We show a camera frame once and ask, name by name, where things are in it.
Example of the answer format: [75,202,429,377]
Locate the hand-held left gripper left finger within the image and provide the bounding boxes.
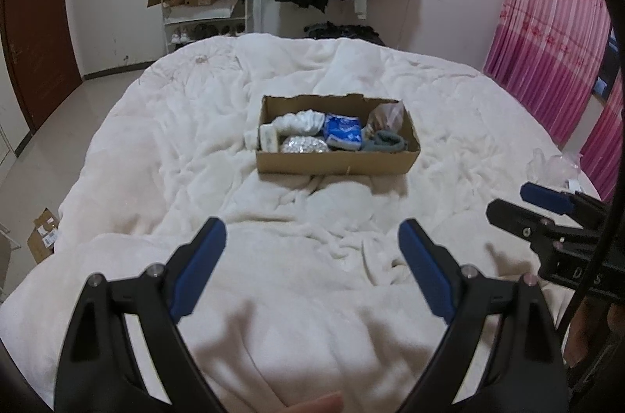
[53,218,228,413]

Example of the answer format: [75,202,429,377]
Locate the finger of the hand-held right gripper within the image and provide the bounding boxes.
[486,199,587,260]
[520,182,609,223]

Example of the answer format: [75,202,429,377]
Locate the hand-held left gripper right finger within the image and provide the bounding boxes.
[398,219,570,413]

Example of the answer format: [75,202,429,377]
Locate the grey knit cloth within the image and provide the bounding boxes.
[361,130,407,153]

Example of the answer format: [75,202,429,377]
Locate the brown cardboard box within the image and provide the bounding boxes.
[255,93,421,176]

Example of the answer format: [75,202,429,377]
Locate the small white wipes packet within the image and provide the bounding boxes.
[259,124,280,153]

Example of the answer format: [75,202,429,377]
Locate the clear plastic bag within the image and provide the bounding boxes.
[365,101,405,135]

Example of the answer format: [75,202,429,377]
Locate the blue tissue packet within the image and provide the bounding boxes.
[323,114,363,150]

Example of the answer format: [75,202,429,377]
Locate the white sock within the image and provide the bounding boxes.
[271,110,325,135]

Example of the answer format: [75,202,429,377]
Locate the person's right hand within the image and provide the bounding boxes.
[566,296,617,367]

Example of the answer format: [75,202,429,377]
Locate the person's left hand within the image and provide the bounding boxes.
[273,391,345,413]

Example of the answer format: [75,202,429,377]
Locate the clear bubble wrap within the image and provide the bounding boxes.
[527,148,584,192]

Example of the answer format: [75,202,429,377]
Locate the dark window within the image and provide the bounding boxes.
[591,27,625,101]

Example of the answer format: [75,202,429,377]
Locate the white bed blanket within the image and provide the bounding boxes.
[59,33,604,297]

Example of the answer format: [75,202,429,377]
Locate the cream fleece blanket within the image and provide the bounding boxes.
[0,218,577,413]

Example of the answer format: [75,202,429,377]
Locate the flat cardboard box with label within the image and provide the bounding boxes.
[27,208,62,265]

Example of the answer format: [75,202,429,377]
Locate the pink curtain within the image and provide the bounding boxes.
[483,0,625,199]

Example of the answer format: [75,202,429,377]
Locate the row of dark shoes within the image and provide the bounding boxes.
[193,23,245,38]

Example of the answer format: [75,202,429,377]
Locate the white shoe rack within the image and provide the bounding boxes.
[161,0,255,55]

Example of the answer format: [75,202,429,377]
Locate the black bag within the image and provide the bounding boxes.
[304,21,386,45]

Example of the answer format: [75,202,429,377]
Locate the brown wooden door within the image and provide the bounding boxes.
[0,0,83,132]

